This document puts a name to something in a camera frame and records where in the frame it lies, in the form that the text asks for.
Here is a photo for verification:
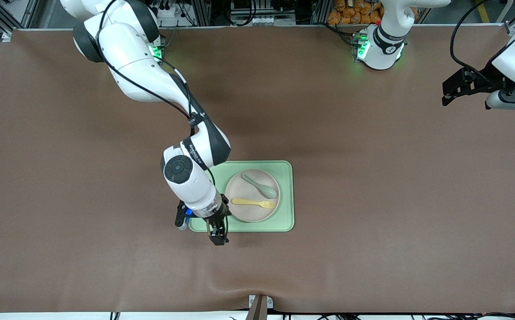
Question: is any round beige speckled plate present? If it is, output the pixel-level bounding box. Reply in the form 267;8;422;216
225;169;281;223

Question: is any yellow plastic fork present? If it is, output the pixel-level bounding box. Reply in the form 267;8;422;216
231;198;277;209

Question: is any pale teal plastic spoon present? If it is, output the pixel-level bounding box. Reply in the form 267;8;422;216
241;173;278;200

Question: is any light green plastic tray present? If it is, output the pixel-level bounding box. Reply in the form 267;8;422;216
188;160;295;232

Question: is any brown table mat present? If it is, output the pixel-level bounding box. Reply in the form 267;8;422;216
0;27;515;314

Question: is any orange snack bag pile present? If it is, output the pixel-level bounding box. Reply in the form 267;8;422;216
327;0;420;25

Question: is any white power strip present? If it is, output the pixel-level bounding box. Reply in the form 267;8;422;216
155;4;178;19
235;16;296;26

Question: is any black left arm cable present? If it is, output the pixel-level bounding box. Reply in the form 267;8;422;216
450;0;500;87

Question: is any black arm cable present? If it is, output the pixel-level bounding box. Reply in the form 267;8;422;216
97;0;217;187
450;0;500;87

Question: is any metal clamp bracket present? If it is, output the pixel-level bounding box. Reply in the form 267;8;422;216
247;294;274;320

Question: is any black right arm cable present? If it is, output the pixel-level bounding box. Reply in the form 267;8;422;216
97;0;217;187

